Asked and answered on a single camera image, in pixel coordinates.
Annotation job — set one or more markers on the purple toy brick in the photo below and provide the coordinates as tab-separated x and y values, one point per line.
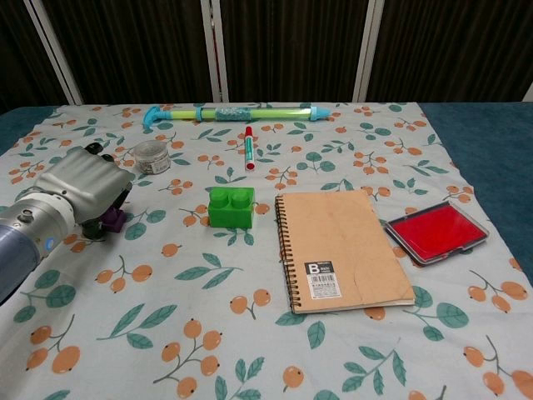
116	223

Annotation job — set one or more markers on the brown spiral notebook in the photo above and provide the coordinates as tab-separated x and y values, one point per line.
337	241

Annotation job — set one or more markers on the green toy brick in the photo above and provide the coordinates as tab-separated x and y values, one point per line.
231	210

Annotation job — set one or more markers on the green and blue water squirter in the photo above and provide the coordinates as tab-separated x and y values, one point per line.
233	113

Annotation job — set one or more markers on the white partition frame post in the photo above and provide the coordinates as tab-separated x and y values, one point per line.
368	50
214	54
58	58

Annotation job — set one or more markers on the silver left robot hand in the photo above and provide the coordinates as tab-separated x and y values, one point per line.
89	183

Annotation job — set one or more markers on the clear jar of small clips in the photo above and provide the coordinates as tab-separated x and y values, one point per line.
152	158

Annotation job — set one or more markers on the red ink pad case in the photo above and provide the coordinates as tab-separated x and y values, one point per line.
435	231

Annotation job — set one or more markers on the dark pleated screen panel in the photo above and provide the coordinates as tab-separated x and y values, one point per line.
16	54
291	50
137	50
458	50

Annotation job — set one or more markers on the floral print tablecloth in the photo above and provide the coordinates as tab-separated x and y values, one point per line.
208	333

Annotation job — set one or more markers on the green marker with red cap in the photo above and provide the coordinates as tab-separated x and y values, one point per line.
250	150

